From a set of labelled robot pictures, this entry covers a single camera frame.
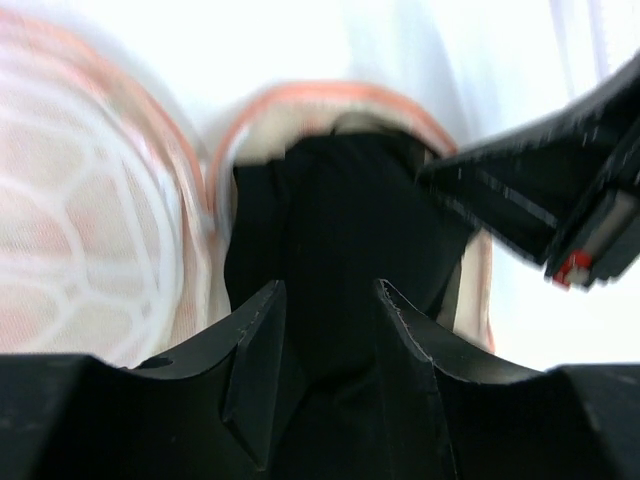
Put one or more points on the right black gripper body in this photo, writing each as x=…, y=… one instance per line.
x=600, y=241

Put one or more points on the peach floral mesh laundry bag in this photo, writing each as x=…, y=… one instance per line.
x=113, y=230

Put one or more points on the black bra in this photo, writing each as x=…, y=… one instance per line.
x=329, y=218

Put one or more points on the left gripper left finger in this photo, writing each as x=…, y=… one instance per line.
x=204, y=409

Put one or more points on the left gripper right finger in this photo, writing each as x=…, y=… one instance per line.
x=454, y=411

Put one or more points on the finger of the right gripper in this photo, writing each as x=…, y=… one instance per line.
x=530, y=188

